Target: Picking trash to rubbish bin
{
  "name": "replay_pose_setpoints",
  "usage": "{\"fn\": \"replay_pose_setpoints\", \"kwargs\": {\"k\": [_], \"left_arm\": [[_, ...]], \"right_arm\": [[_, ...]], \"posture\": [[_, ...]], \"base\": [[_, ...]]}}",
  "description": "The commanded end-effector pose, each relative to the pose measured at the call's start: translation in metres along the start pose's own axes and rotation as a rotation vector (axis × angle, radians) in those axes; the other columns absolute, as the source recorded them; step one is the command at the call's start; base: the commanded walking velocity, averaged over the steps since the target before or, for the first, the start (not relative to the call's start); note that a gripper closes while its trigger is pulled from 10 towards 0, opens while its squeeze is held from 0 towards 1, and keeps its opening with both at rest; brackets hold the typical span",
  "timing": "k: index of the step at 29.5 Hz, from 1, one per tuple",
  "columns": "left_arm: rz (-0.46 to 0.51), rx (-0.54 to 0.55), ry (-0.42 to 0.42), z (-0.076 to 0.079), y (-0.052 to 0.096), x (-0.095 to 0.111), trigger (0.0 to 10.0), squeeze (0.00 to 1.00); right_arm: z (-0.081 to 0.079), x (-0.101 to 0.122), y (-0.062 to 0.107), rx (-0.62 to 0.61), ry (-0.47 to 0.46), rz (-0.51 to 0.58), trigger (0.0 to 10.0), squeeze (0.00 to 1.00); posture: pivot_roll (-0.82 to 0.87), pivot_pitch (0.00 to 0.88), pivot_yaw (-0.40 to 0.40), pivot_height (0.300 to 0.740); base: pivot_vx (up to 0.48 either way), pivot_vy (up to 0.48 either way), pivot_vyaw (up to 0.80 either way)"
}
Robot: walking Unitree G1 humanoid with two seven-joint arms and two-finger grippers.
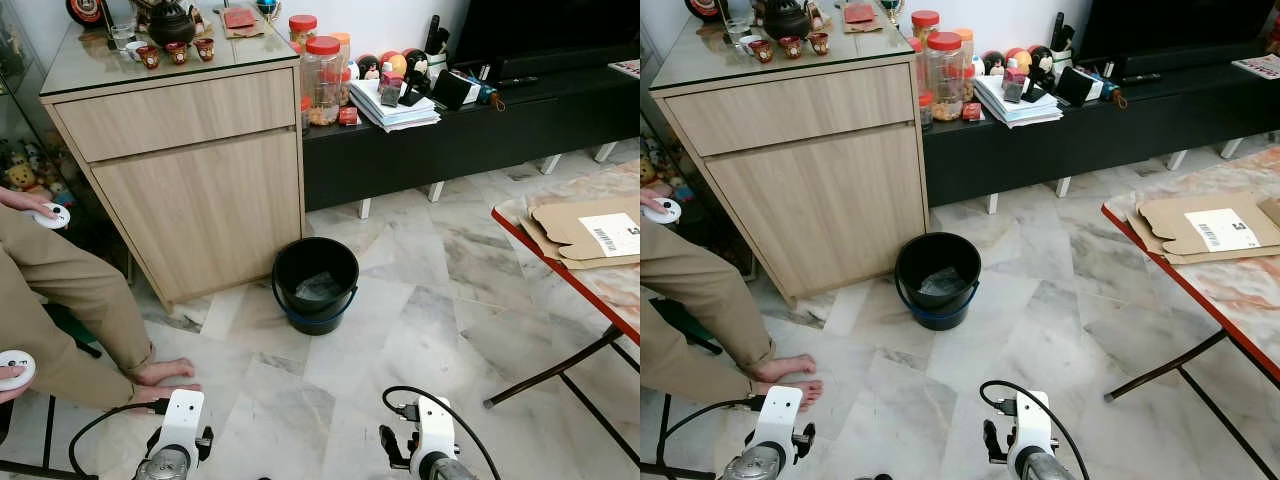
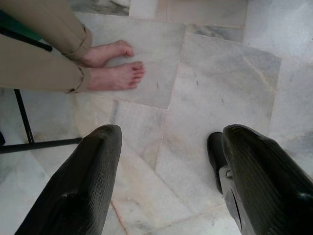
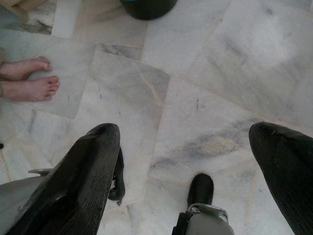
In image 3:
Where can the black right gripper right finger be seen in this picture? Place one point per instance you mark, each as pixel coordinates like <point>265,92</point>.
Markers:
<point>288,171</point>

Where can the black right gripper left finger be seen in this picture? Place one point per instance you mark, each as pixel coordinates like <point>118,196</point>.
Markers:
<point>73,191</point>

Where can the black round rubbish bin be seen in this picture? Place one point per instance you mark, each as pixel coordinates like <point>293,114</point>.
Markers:
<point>146,11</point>

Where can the grey black robot left leg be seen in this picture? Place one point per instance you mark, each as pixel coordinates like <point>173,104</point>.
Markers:
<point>14,203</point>

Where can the grey black robot leg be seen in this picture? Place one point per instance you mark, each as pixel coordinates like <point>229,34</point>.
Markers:
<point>14,203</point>
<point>201,191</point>

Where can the grey black robot right leg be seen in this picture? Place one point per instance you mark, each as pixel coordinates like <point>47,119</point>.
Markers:
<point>201,191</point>

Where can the barefoot person in khaki trousers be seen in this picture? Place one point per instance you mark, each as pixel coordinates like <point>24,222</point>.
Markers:
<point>31,90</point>

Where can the light wooden cabinet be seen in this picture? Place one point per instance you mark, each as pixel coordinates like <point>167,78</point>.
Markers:
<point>22,6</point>

